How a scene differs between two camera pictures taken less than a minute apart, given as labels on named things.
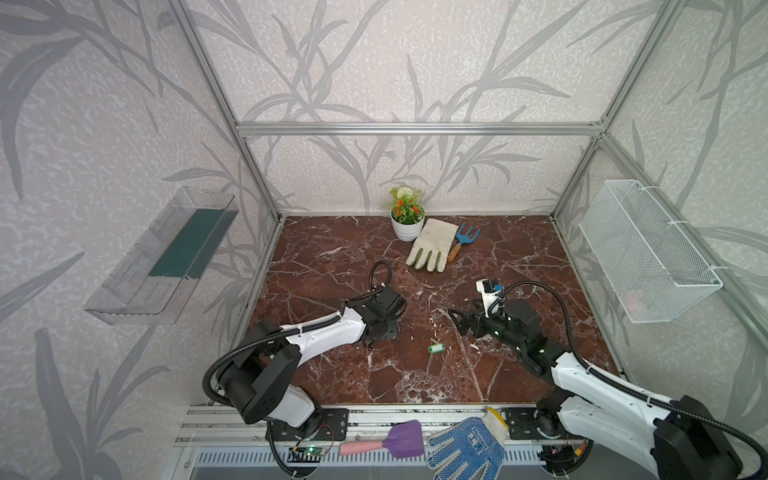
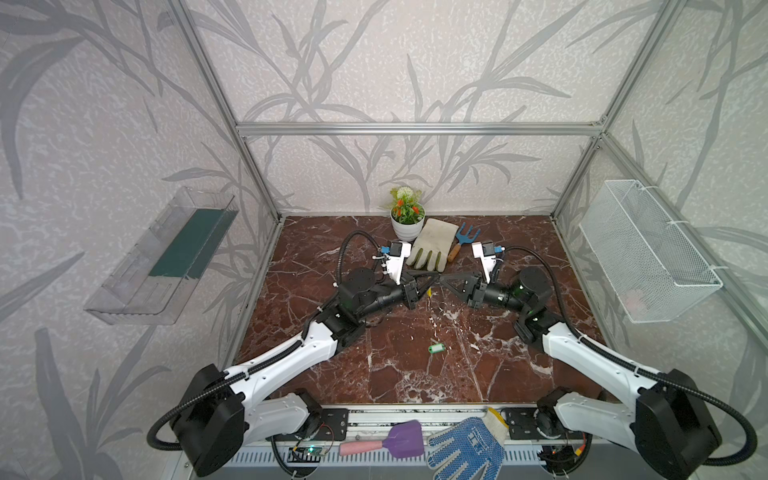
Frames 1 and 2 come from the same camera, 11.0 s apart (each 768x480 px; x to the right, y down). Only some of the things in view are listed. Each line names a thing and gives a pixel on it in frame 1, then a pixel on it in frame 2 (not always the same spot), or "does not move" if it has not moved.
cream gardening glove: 431,244 does not move
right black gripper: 477,322 → 473,288
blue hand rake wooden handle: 462,240 does not move
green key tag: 435,348 does not move
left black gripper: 395,309 → 409,290
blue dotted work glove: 477,441 does not move
